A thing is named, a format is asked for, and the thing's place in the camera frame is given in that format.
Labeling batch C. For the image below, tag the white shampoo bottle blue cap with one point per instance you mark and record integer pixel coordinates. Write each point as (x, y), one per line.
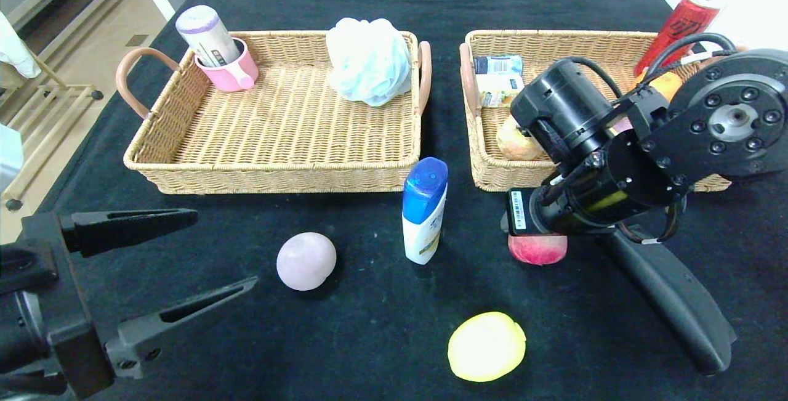
(423, 198)

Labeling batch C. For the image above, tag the white tube with purple cap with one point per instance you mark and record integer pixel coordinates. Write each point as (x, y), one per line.
(206, 32)

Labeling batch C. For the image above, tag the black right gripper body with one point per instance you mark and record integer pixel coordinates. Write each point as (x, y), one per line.
(519, 210)

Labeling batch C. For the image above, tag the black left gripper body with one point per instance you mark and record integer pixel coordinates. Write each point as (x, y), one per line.
(69, 302)

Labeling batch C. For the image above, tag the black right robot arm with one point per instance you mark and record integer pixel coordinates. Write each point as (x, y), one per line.
(732, 117)

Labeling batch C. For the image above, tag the yellow round fruit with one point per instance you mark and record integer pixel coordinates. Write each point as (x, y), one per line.
(486, 347)

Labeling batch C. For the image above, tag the white hanging cloth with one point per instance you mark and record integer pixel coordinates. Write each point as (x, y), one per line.
(15, 50)

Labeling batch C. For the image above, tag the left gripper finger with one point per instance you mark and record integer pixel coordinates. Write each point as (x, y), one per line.
(123, 225)
(141, 342)

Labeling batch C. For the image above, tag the small blue labelled bottle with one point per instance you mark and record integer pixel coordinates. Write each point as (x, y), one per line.
(498, 65)

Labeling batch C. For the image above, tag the pale purple round ball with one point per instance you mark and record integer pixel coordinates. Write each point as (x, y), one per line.
(306, 262)

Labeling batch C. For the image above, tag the pink mug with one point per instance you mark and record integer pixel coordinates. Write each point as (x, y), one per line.
(234, 77)

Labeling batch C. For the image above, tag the wicker basket holding pink mug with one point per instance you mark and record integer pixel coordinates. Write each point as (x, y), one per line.
(289, 130)

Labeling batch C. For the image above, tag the red peach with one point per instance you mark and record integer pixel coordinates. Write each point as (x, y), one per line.
(537, 250)

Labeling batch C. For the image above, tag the light blue bath pouf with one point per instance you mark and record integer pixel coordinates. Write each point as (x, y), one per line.
(369, 62)

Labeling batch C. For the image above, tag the black table cloth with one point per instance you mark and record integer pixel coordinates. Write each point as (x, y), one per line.
(369, 339)

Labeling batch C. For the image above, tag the small white juice carton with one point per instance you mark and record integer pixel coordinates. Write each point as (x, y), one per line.
(492, 90)

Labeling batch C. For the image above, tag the cream puff pastry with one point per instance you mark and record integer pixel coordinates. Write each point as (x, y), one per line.
(514, 142)

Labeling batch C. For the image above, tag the orange fruit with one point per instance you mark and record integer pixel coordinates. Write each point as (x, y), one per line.
(668, 84)

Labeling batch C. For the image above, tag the beige metal trolley frame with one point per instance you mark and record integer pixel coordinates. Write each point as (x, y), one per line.
(74, 89)

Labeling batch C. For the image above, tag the red soda can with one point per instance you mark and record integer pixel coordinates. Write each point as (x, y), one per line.
(683, 22)

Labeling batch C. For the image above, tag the wicker basket holding food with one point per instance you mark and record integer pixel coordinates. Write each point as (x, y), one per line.
(554, 50)

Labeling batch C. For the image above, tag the black curved plastic piece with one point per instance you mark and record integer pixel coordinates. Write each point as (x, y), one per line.
(677, 302)

